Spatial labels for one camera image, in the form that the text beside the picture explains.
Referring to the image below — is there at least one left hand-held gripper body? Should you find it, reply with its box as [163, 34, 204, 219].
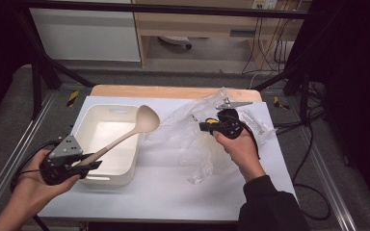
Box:
[39, 134, 89, 187]

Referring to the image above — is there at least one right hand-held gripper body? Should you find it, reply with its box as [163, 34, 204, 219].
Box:
[215, 97, 253, 140]

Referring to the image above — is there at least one clear plastic bag yellow smiley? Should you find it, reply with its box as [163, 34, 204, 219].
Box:
[143, 88, 278, 186]

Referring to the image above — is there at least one white plastic bin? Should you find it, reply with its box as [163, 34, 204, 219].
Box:
[73, 104, 143, 188]

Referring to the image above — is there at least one beige ladle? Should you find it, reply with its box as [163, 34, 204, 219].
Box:
[76, 104, 161, 167]

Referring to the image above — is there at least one person's right hand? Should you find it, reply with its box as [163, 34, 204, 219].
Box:
[212, 129, 268, 184]

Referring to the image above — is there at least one person's left hand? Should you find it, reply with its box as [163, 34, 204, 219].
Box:
[13, 148, 81, 212]

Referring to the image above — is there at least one yellow black tape strip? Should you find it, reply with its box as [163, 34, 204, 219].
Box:
[273, 95, 290, 111]
[66, 90, 80, 109]

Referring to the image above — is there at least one black metal stand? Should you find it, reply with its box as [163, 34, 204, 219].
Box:
[13, 8, 95, 119]
[253, 61, 312, 126]

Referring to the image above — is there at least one white foam board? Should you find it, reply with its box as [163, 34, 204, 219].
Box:
[38, 95, 298, 222]

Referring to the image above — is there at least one white chair leg with caster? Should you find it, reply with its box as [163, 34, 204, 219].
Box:
[157, 36, 193, 51]

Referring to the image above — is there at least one wooden desk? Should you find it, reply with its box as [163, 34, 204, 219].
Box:
[131, 0, 312, 68]

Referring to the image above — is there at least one white cabinet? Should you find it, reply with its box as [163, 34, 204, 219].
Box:
[29, 0, 142, 63]

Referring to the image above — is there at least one black metal crossbar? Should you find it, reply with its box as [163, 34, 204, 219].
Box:
[18, 0, 322, 20]

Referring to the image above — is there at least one black curtain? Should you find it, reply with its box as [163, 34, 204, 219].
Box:
[0, 0, 35, 129]
[302, 0, 370, 210]

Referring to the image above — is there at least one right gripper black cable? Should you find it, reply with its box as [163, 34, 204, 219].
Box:
[235, 114, 261, 161]

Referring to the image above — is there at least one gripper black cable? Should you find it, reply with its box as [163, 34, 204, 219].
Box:
[235, 114, 261, 161]
[10, 139, 62, 231]

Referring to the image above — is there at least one aluminium rail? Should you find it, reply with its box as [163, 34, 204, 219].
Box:
[297, 124, 357, 231]
[0, 90, 57, 219]

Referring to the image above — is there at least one bundle of black floor cables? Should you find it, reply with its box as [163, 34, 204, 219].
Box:
[271, 81, 327, 136]

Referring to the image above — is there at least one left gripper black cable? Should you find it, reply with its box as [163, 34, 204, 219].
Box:
[10, 139, 62, 231]

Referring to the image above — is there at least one bundle of hanging cables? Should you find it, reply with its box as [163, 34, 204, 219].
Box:
[241, 9, 292, 75]

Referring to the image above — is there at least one white wall socket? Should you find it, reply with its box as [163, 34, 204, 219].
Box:
[251, 0, 278, 11]

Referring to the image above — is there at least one black looped floor cable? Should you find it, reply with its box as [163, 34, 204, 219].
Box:
[290, 123, 331, 221]

